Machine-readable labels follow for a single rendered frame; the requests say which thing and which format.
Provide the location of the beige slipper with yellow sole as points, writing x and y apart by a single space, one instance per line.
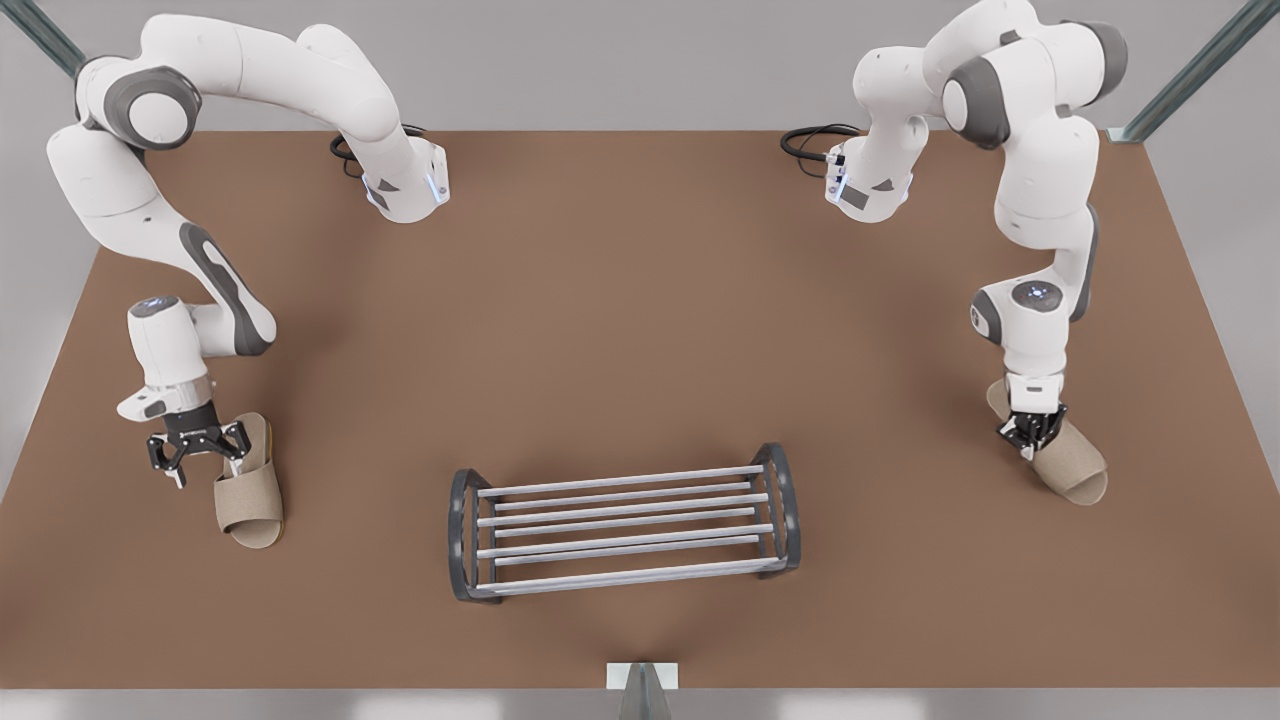
249 490
1066 461

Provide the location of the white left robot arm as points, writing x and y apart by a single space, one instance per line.
1040 170

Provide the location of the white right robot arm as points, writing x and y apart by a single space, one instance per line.
250 70

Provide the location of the grey metal shoe rack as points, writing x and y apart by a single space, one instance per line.
622 521

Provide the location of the silver frame post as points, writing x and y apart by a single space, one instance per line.
45 35
642 692
1190 70

